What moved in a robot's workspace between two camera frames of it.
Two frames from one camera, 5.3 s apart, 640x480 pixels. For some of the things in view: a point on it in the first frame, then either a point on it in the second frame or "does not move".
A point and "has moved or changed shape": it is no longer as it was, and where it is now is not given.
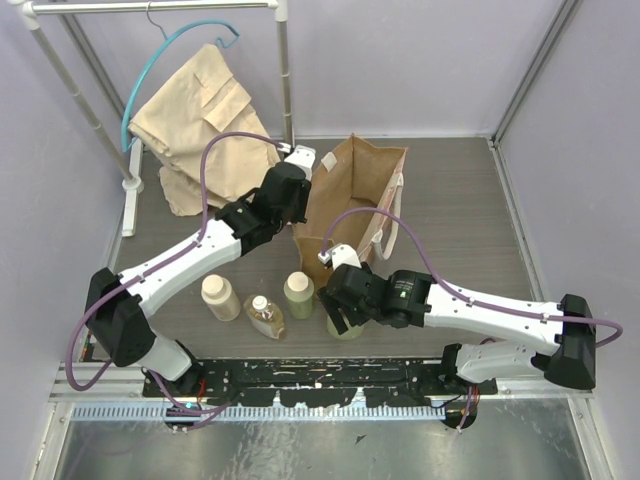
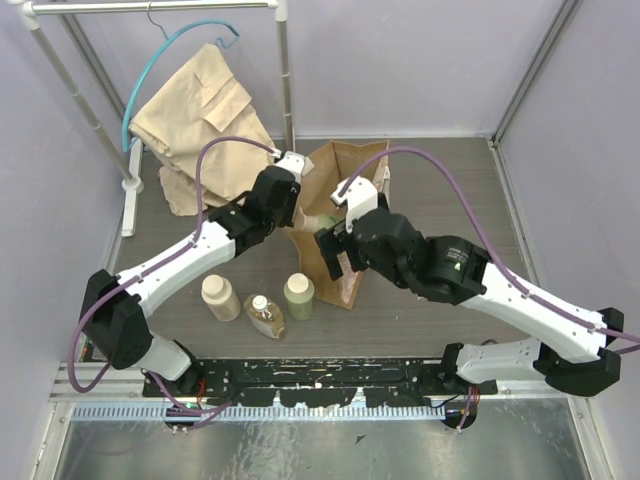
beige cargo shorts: x=199 y=99 does not move
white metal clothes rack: x=31 y=11 does not move
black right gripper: x=336 y=316 to x=331 y=241
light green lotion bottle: x=352 y=332 to x=318 y=222
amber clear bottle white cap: x=265 y=316 does not move
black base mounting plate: x=317 y=381 does not move
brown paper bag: x=354 y=200 has moved or changed shape
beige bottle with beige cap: x=220 y=297 does not move
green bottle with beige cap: x=299 y=294 does not move
